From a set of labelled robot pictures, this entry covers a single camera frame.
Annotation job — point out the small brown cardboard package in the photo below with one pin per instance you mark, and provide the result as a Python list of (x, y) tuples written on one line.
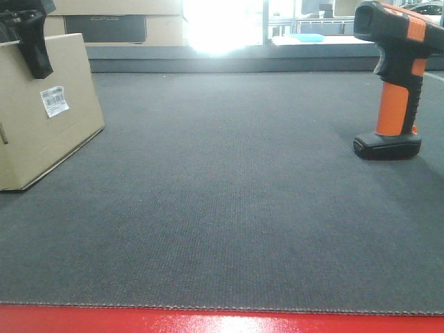
[(31, 143)]

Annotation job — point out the light blue tray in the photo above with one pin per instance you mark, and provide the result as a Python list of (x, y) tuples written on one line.
[(308, 37)]

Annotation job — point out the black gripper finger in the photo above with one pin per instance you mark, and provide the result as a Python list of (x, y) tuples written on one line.
[(23, 22)]

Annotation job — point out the orange black barcode scanner gun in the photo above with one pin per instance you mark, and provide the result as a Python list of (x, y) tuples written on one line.
[(405, 40)]

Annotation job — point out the red metal conveyor table frame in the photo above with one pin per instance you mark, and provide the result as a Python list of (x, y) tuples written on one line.
[(23, 318)]

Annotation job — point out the white barcode label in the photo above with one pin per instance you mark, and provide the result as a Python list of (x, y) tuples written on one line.
[(54, 101)]

